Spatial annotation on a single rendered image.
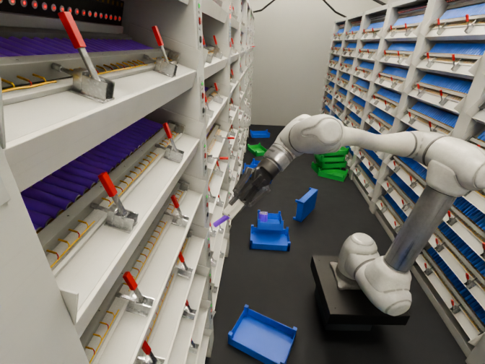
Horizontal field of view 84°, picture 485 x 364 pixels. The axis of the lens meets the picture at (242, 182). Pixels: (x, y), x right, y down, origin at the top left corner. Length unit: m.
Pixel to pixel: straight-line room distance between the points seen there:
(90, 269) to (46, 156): 0.16
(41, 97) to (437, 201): 1.15
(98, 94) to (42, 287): 0.21
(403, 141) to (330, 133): 0.47
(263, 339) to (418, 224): 0.95
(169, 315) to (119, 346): 0.28
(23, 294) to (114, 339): 0.29
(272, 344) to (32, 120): 1.50
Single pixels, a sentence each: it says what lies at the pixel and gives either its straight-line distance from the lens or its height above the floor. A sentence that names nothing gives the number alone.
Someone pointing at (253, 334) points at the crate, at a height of 0.00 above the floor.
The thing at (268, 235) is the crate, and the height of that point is 0.00.
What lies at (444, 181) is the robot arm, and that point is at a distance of 1.15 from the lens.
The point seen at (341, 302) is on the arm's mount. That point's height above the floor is 0.27.
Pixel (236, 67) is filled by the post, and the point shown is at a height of 1.22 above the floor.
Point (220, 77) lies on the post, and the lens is 1.50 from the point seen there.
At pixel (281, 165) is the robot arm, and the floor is 1.02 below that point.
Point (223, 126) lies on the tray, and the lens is 1.54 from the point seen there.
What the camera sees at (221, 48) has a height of 1.36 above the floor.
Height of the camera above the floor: 1.38
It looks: 27 degrees down
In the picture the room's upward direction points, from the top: 2 degrees clockwise
